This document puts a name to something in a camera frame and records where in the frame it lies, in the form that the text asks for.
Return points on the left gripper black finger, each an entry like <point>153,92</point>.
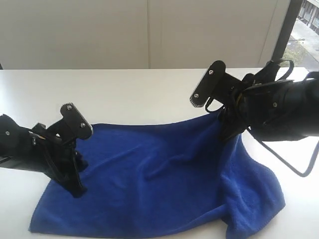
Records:
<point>73,182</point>
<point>81,163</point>

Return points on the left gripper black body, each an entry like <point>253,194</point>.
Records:
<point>55,152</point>

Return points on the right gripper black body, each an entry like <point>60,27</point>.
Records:
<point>251,105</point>

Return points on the blue microfiber towel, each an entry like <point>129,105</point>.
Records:
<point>146,181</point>

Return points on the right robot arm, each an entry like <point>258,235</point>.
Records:
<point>297,111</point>

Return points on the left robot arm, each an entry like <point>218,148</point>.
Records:
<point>19,148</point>

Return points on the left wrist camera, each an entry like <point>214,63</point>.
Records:
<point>79,127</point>

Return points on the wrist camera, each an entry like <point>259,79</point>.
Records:
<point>79,127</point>
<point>207,84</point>

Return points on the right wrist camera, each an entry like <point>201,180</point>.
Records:
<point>207,84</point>

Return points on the dark window frame post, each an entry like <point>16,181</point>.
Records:
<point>286,29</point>

